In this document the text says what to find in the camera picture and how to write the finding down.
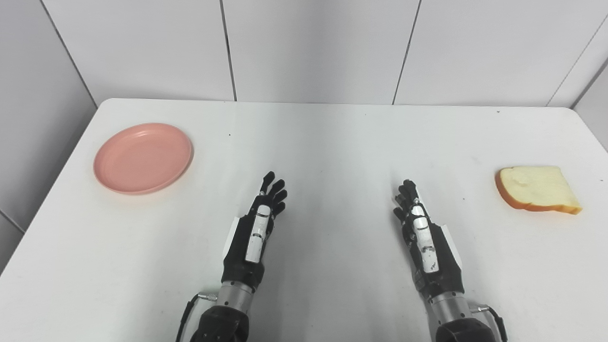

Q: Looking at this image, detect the pink round plate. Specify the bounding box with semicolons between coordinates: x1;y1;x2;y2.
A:
93;123;194;195

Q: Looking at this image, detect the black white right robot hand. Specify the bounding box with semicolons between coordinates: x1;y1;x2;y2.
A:
393;180;465;300

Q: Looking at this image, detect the slice of white bread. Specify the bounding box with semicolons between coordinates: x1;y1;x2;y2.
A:
495;166;583;215

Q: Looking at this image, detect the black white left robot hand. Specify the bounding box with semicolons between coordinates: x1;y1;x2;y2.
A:
221;171;288;291

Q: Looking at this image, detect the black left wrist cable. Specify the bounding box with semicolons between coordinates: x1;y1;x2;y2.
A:
176;292;219;342

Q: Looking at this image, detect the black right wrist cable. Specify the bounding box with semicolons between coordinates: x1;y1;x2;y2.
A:
470;304;508;342

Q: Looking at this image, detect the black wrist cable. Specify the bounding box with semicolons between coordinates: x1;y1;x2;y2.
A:
176;292;219;342
470;304;508;342

